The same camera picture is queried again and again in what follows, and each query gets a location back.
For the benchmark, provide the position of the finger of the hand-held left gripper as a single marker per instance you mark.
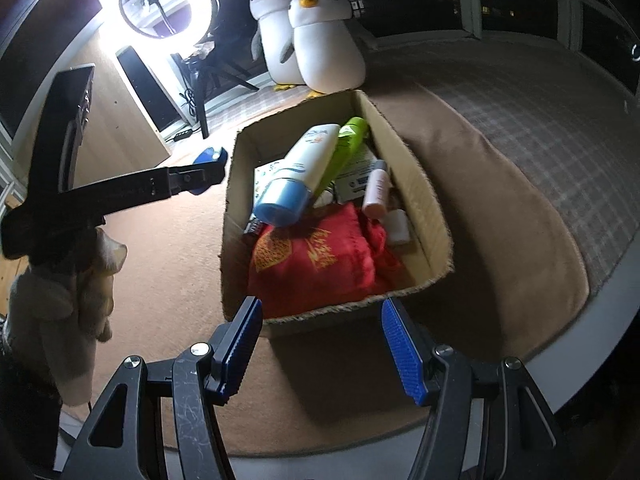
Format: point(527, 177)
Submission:
point(175, 182)

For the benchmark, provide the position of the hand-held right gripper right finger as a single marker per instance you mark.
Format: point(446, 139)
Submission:
point(402, 355)

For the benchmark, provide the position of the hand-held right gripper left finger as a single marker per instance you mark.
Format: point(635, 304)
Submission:
point(240, 345)

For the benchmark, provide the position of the blue round tin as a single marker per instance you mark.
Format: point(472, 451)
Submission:
point(210, 156)

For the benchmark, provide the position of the red cloth bag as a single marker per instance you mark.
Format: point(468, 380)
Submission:
point(320, 260)

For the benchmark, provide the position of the small white bottle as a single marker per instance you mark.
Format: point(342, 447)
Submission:
point(397, 227)

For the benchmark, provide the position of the white tube with blue cap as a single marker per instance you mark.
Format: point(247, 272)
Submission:
point(310, 160)

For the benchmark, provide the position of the cardboard box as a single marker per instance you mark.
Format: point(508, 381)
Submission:
point(425, 200)

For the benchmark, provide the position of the pink bottle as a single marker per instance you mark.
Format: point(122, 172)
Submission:
point(375, 190)

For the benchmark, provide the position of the white and green package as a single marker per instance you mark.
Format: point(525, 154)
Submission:
point(355, 180)

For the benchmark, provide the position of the green tube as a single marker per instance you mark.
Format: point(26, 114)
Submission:
point(350, 140)

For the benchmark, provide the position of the person's left hand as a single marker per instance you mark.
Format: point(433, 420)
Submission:
point(55, 310)

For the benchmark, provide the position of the black power strip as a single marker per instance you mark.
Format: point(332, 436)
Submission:
point(180, 135)

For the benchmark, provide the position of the light wooden board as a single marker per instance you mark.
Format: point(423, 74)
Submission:
point(125, 130)

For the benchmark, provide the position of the black tripod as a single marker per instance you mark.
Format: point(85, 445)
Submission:
point(200, 105)

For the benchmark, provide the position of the wooden plank panel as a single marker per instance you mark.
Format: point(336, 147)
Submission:
point(10, 285)

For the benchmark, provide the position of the large penguin plush toy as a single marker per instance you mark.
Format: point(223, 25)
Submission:
point(275, 35)

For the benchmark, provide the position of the small penguin plush toy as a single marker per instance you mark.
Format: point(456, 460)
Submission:
point(327, 50)

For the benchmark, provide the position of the white window frame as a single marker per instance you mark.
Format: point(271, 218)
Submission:
point(162, 90)

